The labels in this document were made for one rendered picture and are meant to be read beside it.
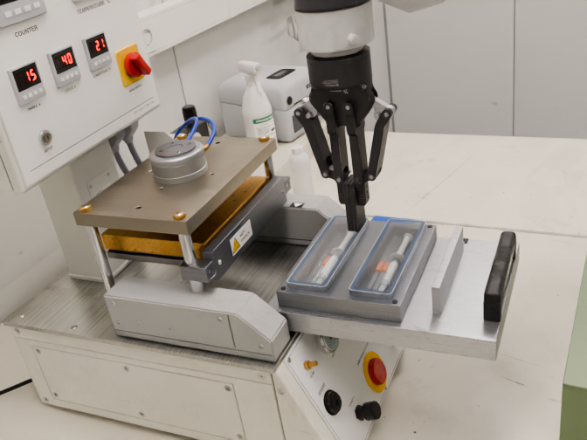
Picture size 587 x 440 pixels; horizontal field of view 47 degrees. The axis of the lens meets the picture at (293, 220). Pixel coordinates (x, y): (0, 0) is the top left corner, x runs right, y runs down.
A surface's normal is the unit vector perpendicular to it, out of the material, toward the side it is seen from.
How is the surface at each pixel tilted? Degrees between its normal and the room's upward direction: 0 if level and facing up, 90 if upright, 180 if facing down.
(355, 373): 65
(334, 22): 91
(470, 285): 0
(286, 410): 90
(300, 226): 90
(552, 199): 0
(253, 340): 90
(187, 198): 0
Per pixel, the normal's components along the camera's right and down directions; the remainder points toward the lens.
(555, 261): -0.14, -0.87
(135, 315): -0.39, 0.48
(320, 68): -0.59, 0.45
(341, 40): 0.00, 0.50
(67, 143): 0.91, 0.07
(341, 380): 0.76, -0.31
